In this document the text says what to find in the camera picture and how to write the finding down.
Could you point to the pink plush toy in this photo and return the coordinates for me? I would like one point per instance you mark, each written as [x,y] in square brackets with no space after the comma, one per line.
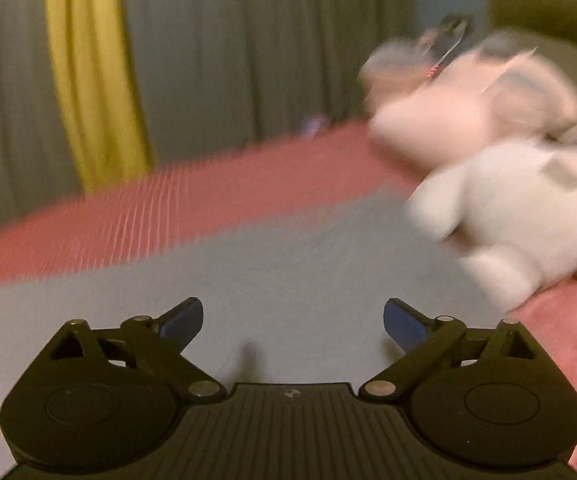
[468,105]

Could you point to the yellow curtain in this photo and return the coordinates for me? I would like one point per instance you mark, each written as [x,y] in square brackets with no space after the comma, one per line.
[93,85]

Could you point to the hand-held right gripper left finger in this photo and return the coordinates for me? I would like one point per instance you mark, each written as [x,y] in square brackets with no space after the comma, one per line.
[187,318]

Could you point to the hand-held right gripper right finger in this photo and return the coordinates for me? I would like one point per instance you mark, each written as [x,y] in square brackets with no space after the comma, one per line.
[402,324]

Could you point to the grey knit pants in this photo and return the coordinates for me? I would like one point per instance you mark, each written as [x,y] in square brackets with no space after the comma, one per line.
[268,270]

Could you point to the white plush toy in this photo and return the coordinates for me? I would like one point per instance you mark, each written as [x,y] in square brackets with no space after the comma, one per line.
[513,215]

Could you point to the small purple object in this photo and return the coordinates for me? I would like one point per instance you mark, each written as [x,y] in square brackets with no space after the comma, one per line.
[313,125]

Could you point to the pink ribbed bedspread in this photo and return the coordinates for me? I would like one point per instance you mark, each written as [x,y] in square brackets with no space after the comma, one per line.
[218,180]

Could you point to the grey curtain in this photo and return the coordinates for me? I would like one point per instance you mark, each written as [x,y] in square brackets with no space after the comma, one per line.
[8,110]
[248,50]

